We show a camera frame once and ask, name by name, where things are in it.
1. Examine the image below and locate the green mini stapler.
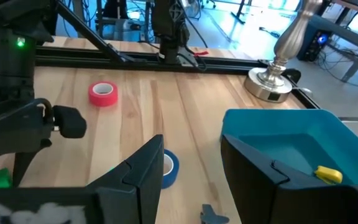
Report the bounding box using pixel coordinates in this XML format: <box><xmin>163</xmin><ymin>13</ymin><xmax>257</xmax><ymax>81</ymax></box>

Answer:
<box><xmin>0</xmin><ymin>167</ymin><xmax>13</xmax><ymax>189</ymax></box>

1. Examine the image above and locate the black staple remover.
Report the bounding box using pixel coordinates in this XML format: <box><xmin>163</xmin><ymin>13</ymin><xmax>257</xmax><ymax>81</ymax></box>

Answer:
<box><xmin>200</xmin><ymin>203</ymin><xmax>231</xmax><ymax>224</ymax></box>

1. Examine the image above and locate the blue tape roll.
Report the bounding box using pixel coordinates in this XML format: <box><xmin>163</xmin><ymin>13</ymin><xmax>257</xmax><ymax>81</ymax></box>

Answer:
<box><xmin>161</xmin><ymin>148</ymin><xmax>180</xmax><ymax>190</ymax></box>

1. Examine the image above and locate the black aluminium table frame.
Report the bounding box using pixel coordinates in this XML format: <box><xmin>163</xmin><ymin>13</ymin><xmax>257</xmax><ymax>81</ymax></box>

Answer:
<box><xmin>35</xmin><ymin>0</ymin><xmax>321</xmax><ymax>110</ymax></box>

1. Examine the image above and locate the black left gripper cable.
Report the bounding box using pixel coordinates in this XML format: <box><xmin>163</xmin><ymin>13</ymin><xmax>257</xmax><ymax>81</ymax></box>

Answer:
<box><xmin>32</xmin><ymin>98</ymin><xmax>55</xmax><ymax>125</ymax></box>

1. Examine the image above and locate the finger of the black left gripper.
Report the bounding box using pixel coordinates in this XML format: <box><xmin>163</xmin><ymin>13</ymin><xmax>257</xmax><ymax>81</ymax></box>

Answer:
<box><xmin>12</xmin><ymin>151</ymin><xmax>39</xmax><ymax>188</ymax></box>

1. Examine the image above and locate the floor fan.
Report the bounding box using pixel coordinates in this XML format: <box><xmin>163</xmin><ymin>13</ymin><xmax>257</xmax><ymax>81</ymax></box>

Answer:
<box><xmin>183</xmin><ymin>0</ymin><xmax>205</xmax><ymax>19</ymax></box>

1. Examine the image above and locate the grey lamp cord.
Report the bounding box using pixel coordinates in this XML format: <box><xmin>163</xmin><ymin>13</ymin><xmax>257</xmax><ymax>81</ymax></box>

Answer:
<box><xmin>290</xmin><ymin>86</ymin><xmax>314</xmax><ymax>98</ymax></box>

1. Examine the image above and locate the tangle of floor cables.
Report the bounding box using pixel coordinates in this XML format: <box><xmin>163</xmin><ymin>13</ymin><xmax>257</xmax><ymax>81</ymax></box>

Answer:
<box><xmin>315</xmin><ymin>46</ymin><xmax>358</xmax><ymax>88</ymax></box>

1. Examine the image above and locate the teal plastic bin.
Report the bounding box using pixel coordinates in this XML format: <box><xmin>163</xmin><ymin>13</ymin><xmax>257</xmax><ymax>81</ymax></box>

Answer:
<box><xmin>220</xmin><ymin>108</ymin><xmax>358</xmax><ymax>187</ymax></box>

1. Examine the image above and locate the yellow mini stapler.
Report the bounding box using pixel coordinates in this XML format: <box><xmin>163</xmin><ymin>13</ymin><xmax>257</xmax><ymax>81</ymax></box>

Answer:
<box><xmin>314</xmin><ymin>165</ymin><xmax>344</xmax><ymax>185</ymax></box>

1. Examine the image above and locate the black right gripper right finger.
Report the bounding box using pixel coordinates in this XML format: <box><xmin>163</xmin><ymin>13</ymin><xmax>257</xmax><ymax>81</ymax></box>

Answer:
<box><xmin>221</xmin><ymin>133</ymin><xmax>358</xmax><ymax>224</ymax></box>

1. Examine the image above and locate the red tape roll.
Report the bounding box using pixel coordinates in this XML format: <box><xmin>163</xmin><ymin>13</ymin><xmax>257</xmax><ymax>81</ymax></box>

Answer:
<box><xmin>88</xmin><ymin>81</ymin><xmax>119</xmax><ymax>108</ymax></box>

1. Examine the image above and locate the silver lamp stand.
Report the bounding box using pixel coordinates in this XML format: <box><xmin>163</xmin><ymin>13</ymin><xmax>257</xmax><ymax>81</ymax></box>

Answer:
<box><xmin>243</xmin><ymin>0</ymin><xmax>324</xmax><ymax>103</ymax></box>

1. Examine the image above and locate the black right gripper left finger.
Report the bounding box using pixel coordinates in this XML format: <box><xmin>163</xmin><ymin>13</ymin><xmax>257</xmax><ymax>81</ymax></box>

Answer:
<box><xmin>0</xmin><ymin>134</ymin><xmax>165</xmax><ymax>224</ymax></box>

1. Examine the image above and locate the black floor cable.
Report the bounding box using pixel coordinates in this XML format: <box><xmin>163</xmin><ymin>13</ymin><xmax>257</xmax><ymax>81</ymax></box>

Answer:
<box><xmin>258</xmin><ymin>26</ymin><xmax>281</xmax><ymax>39</ymax></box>

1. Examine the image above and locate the black computer tower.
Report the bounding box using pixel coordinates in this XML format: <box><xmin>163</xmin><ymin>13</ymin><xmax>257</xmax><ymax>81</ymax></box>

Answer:
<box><xmin>296</xmin><ymin>29</ymin><xmax>331</xmax><ymax>63</ymax></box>

